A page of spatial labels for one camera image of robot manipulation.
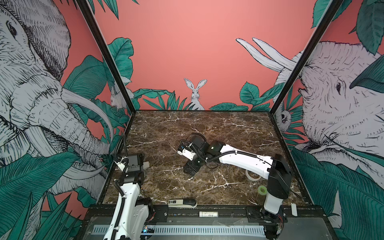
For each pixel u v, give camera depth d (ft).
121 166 2.24
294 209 2.50
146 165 2.94
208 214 2.39
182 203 2.42
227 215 2.46
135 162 2.02
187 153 2.28
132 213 1.56
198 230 2.30
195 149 1.98
